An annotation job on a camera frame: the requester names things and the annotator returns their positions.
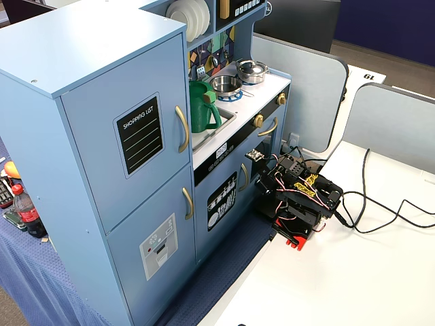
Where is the blue toy kitchen unit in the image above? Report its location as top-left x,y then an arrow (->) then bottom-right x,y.
0,0 -> 293,326

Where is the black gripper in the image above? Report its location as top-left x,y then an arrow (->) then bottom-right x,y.
255,158 -> 290,219

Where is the black data cable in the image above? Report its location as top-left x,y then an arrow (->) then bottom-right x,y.
341,190 -> 435,229

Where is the red robot base clamp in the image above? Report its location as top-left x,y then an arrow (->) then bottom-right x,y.
273,217 -> 312,253

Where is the large grey desk partition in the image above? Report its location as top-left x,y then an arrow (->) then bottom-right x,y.
250,33 -> 350,154

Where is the gold oven door handle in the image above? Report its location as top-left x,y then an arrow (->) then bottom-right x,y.
256,116 -> 279,138

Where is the orange yellow toy fruit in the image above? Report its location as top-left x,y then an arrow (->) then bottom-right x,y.
2,160 -> 22,180

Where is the long gold door handle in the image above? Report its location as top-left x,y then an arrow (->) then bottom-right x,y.
174,105 -> 190,154

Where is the blue door with dishes graphic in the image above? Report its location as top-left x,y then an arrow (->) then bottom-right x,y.
193,148 -> 255,265

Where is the green plastic pitcher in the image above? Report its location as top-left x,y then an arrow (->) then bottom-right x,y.
188,80 -> 223,134

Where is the black toy microwave panel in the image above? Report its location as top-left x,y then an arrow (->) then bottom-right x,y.
215,0 -> 267,31

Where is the open steel pan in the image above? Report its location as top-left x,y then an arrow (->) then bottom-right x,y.
208,74 -> 254,98

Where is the black power cable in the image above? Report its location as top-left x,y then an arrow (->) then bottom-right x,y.
334,147 -> 435,235

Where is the black computer monitor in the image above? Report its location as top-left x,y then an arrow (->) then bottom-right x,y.
254,0 -> 342,54

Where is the dark wooden furniture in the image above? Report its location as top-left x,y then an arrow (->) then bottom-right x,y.
0,0 -> 58,25

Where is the blue textured cloth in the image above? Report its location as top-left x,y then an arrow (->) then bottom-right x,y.
0,135 -> 275,326

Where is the black red keyboard toy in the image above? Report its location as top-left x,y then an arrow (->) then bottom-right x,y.
0,175 -> 15,209

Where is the blue door with shopping list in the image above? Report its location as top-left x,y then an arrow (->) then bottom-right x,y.
60,32 -> 192,236

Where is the green pocket tool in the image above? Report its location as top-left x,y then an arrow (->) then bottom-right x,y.
2,208 -> 29,232

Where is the cola bottle red cap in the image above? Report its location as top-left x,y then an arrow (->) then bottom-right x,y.
11,183 -> 49,239

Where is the steel pot with lid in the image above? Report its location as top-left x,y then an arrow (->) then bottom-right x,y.
235,59 -> 271,85

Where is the white plate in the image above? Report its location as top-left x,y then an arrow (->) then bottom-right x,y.
200,0 -> 211,34
164,0 -> 198,43
185,0 -> 206,39

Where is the blue oven door with window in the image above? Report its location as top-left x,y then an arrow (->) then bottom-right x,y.
249,105 -> 285,186

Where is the grey toy sink basin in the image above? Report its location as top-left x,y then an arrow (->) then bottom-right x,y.
191,107 -> 237,152

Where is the white desk number label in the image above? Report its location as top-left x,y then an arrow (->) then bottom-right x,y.
346,63 -> 387,85

